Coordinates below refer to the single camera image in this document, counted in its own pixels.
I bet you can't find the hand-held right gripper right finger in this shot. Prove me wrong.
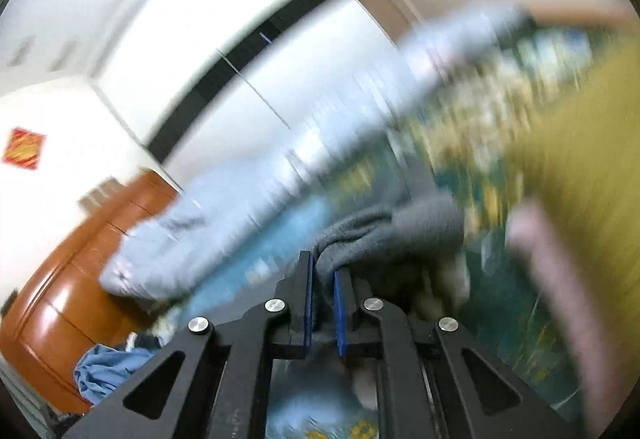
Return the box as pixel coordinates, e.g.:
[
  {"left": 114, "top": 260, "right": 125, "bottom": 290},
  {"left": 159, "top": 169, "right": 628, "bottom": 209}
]
[{"left": 332, "top": 267, "right": 588, "bottom": 439}]

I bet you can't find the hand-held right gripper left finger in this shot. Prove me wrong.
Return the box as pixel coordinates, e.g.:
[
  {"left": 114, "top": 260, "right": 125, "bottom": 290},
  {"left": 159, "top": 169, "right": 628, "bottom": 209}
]
[{"left": 62, "top": 250, "right": 315, "bottom": 439}]

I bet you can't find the grey fleece garment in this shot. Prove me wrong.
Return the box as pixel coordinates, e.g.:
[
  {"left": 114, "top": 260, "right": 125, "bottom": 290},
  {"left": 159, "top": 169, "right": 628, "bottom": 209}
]
[{"left": 312, "top": 194, "right": 466, "bottom": 301}]

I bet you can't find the light blue floral quilt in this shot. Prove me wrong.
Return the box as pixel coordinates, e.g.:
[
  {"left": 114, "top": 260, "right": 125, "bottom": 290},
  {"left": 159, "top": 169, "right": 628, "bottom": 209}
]
[{"left": 97, "top": 4, "right": 531, "bottom": 302}]

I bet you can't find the teal floral bed sheet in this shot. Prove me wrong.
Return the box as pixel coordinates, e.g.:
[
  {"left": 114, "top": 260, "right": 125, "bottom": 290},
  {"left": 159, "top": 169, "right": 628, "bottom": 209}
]
[{"left": 190, "top": 26, "right": 626, "bottom": 439}]

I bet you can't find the blue crumpled cloth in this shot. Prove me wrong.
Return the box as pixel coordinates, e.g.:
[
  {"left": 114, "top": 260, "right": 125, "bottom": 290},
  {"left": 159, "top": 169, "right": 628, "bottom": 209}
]
[{"left": 74, "top": 344, "right": 161, "bottom": 407}]

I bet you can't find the brown wooden cabinet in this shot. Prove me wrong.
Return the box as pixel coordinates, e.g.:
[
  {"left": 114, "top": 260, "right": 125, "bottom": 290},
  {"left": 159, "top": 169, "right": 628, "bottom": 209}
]
[{"left": 0, "top": 169, "right": 183, "bottom": 415}]

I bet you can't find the olive garment with pink cuff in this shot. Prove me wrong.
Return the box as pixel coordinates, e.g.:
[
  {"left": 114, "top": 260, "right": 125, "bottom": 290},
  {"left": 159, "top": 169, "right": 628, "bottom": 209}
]
[{"left": 505, "top": 44, "right": 640, "bottom": 435}]

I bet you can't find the white wardrobe with black band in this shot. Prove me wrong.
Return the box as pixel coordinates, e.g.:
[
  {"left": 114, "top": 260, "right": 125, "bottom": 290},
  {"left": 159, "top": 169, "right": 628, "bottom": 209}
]
[{"left": 95, "top": 0, "right": 401, "bottom": 194}]

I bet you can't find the red wall decoration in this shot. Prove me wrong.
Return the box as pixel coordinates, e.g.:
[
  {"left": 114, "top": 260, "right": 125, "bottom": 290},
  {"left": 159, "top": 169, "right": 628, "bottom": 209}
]
[{"left": 1, "top": 128, "right": 47, "bottom": 172}]

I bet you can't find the wooden bed frame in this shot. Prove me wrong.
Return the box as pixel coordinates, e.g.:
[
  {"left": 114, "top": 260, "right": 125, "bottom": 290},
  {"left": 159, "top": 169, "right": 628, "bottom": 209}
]
[{"left": 525, "top": 5, "right": 631, "bottom": 27}]

